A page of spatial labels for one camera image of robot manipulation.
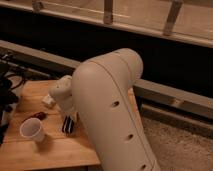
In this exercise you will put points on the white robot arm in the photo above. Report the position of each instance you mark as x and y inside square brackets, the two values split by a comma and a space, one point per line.
[97, 94]

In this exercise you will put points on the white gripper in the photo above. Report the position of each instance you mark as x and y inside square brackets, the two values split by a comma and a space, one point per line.
[68, 109]

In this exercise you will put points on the metal window railing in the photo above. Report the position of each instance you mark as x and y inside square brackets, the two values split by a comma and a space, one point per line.
[189, 21]

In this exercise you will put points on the dark red small object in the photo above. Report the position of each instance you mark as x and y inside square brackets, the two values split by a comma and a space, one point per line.
[39, 115]

